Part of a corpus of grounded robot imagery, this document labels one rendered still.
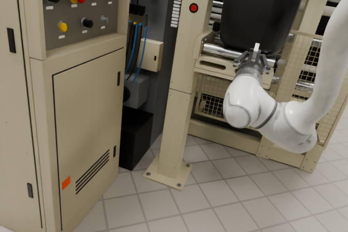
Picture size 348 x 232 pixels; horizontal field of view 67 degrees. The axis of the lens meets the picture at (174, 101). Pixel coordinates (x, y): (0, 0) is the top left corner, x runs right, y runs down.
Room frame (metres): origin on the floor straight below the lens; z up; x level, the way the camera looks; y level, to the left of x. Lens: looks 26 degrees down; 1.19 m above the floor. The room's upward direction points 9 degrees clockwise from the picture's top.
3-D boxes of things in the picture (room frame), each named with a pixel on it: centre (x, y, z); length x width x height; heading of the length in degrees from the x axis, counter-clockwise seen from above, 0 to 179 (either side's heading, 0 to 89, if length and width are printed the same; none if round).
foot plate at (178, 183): (1.40, -0.04, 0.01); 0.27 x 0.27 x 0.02; 75
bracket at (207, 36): (1.40, -0.12, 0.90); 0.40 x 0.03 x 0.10; 165
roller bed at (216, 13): (1.78, -0.18, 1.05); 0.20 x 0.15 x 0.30; 75
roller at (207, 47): (1.22, -0.26, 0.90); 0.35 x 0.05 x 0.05; 75
